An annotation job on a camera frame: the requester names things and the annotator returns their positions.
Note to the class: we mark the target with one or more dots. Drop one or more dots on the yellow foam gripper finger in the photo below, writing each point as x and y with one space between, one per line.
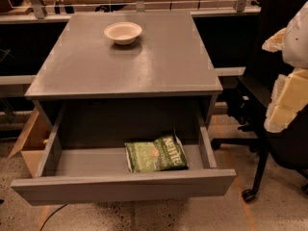
289 96
275 42

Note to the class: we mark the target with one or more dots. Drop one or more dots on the green jalapeno chip bag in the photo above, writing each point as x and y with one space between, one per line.
165 153

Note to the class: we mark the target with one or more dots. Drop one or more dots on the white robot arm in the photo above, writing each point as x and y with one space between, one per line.
295 46

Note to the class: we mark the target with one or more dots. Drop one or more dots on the grey cabinet counter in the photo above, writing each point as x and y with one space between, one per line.
166 61

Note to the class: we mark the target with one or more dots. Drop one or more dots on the grey open top drawer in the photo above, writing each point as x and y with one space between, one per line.
84 159

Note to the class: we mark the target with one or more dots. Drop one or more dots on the black office chair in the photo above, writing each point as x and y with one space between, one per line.
249 100

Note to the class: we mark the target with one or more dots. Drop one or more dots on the white paper bowl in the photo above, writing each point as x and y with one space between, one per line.
123 33

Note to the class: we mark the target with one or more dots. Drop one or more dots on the wooden background workbench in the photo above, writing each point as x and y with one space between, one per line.
60 10

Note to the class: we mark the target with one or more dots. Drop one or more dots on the brown cardboard box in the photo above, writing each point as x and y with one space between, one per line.
31 141

